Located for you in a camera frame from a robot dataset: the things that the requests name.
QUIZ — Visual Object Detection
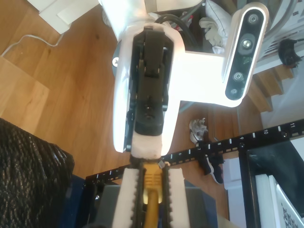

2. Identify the white power adapter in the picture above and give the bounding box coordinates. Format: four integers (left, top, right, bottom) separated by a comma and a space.
38, 0, 85, 34

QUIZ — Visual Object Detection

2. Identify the white crumpled cloth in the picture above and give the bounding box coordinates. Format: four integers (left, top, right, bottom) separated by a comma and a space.
199, 16, 229, 55

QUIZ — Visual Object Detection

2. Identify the yellow network cable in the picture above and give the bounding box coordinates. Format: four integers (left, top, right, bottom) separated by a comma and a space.
142, 161, 164, 228

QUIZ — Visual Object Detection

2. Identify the navy shoe with white sole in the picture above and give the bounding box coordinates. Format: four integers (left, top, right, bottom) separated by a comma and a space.
199, 153, 216, 176
209, 163, 225, 185

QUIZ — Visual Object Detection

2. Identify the black bubble wrap mat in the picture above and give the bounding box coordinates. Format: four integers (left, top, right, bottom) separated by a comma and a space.
0, 118, 75, 228

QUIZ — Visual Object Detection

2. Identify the gripper camera bar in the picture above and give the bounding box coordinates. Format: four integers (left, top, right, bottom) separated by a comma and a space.
167, 3, 270, 108

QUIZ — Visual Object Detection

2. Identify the thin black cable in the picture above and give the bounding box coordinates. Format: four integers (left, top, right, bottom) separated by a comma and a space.
154, 14, 199, 52

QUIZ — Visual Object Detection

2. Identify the blue rack base plate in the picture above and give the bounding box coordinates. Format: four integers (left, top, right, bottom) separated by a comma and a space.
59, 174, 87, 228

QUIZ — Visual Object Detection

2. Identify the thin white cable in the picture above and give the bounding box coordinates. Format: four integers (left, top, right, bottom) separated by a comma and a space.
0, 34, 63, 57

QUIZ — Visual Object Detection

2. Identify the black round object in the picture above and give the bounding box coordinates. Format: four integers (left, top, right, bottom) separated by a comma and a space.
277, 39, 302, 69

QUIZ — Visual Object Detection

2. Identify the black perforated rack post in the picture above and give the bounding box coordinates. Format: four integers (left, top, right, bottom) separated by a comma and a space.
85, 122, 304, 185

